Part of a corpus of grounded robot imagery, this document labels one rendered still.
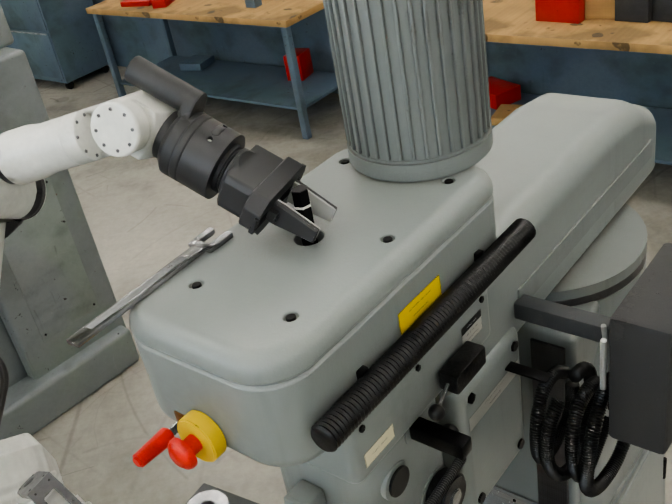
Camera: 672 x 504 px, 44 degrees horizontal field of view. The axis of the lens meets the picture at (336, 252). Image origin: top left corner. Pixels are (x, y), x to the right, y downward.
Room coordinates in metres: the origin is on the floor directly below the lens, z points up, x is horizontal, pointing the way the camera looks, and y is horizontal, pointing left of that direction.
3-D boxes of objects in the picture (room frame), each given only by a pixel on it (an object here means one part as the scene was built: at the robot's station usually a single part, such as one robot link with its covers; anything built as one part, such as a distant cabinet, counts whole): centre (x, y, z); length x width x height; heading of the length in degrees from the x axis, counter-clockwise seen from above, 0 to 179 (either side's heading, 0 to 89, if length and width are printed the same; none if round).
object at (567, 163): (1.24, -0.31, 1.66); 0.80 x 0.23 x 0.20; 137
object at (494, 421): (1.01, -0.11, 1.47); 0.24 x 0.19 x 0.26; 47
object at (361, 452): (0.90, 0.00, 1.68); 0.34 x 0.24 x 0.10; 137
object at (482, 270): (0.80, -0.10, 1.79); 0.45 x 0.04 x 0.04; 137
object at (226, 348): (0.88, 0.02, 1.81); 0.47 x 0.26 x 0.16; 137
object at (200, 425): (0.71, 0.19, 1.76); 0.06 x 0.02 x 0.06; 47
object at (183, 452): (0.69, 0.20, 1.76); 0.04 x 0.03 x 0.04; 47
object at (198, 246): (0.83, 0.22, 1.89); 0.24 x 0.04 x 0.01; 139
